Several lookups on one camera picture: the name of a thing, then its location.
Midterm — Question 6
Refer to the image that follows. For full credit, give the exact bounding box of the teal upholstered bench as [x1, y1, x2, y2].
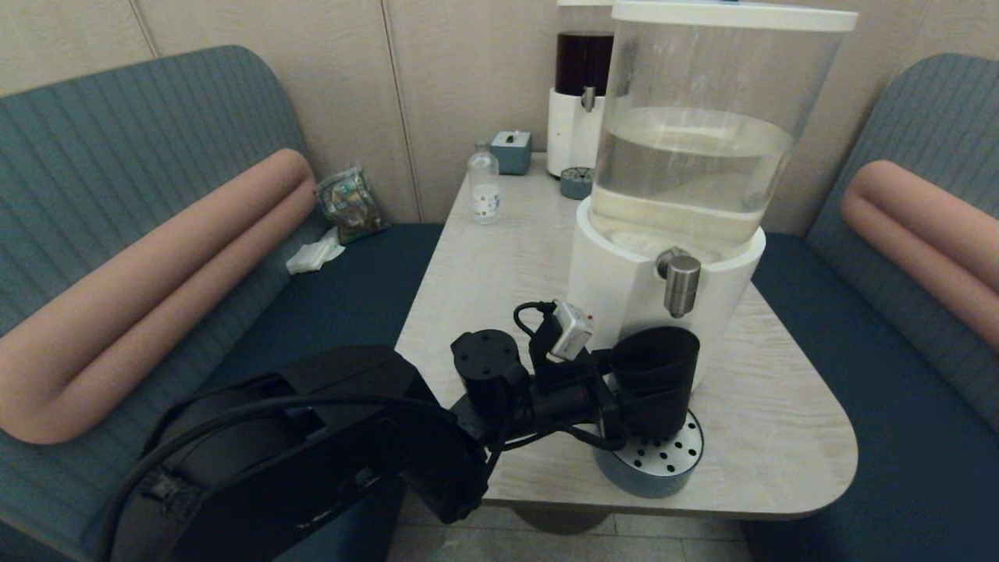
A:
[740, 53, 999, 562]
[0, 44, 446, 562]

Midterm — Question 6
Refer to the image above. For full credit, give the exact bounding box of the clear water dispenser white base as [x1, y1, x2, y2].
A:
[567, 2, 859, 391]

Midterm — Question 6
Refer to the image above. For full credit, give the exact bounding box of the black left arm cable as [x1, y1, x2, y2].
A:
[101, 301, 625, 562]

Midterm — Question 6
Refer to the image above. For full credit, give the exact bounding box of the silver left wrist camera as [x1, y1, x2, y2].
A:
[546, 300, 594, 364]

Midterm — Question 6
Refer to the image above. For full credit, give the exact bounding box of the clear snack bag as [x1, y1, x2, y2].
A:
[314, 164, 389, 245]

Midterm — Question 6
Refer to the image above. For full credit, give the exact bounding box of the blue-grey tissue box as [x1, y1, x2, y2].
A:
[490, 130, 533, 176]

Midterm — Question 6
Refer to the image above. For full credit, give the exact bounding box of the dark drink dispenser white base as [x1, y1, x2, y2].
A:
[546, 0, 617, 179]

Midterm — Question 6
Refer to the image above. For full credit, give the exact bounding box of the black plastic cup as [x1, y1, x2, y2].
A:
[610, 326, 701, 442]

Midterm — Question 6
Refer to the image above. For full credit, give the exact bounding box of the table pedestal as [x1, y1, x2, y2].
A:
[509, 509, 614, 535]

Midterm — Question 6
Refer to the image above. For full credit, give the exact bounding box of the round blue drip tray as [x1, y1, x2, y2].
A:
[560, 166, 595, 201]
[593, 410, 704, 499]

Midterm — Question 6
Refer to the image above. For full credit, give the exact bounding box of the crumpled white tissue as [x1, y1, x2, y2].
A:
[286, 227, 346, 275]

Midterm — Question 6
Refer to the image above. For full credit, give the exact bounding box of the small clear plastic bottle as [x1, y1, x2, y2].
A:
[468, 140, 500, 225]

